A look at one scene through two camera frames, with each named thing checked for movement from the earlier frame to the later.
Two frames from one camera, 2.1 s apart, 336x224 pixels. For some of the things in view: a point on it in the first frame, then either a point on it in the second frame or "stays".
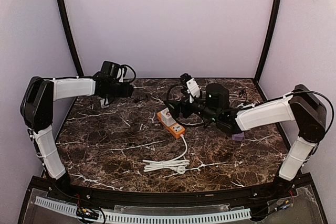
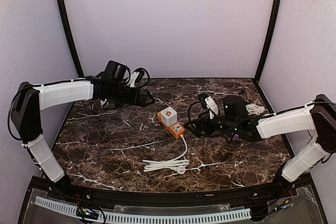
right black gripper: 184,108 → 203,126
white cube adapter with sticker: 168,120 stays
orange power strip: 176,129 stays
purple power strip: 239,137 stays
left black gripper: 128,90 → 138,96
